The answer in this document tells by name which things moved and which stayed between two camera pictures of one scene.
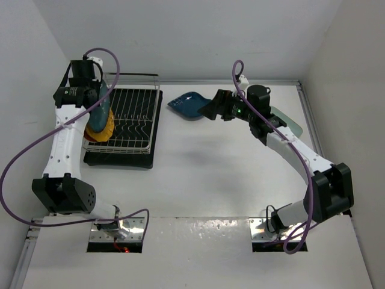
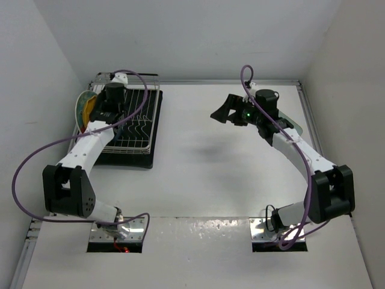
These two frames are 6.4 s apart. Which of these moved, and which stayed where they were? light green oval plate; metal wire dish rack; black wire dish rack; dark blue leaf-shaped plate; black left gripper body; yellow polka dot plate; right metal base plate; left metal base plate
Moved: dark blue leaf-shaped plate; black left gripper body; yellow polka dot plate
Stayed: left metal base plate; black wire dish rack; light green oval plate; metal wire dish rack; right metal base plate
